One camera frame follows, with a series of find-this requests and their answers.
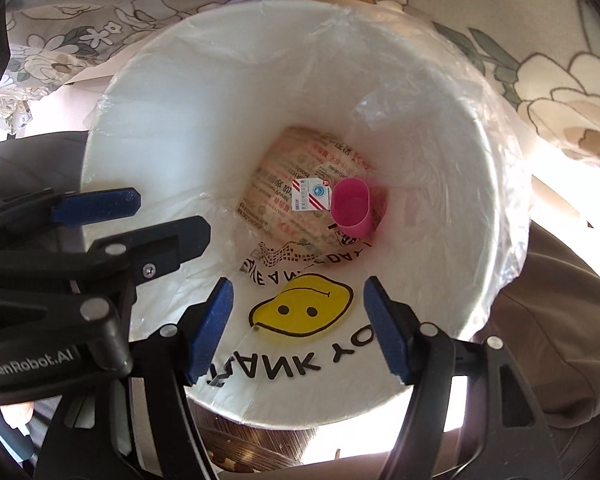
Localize clear smiley plastic bag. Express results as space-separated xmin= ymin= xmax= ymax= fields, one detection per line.
xmin=82 ymin=0 xmax=533 ymax=411

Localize person's brown pants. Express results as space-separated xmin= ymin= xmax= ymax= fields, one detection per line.
xmin=490 ymin=222 xmax=600 ymax=431

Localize floral blanket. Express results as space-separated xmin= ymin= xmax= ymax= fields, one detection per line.
xmin=0 ymin=0 xmax=600 ymax=176

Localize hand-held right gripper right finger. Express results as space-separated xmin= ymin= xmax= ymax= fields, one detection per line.
xmin=363 ymin=276 xmax=564 ymax=480

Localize white round trash bin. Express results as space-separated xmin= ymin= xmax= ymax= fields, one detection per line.
xmin=80 ymin=0 xmax=533 ymax=431

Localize pink plastic cup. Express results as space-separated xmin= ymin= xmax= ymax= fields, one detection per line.
xmin=330 ymin=176 xmax=374 ymax=237

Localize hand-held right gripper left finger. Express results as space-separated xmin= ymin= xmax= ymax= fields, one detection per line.
xmin=34 ymin=277 xmax=235 ymax=480

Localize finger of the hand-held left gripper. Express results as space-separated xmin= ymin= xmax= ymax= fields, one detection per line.
xmin=0 ymin=215 xmax=212 ymax=377
xmin=0 ymin=187 xmax=142 ymax=242

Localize small white striped packet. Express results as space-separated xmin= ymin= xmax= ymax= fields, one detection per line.
xmin=290 ymin=176 xmax=333 ymax=213

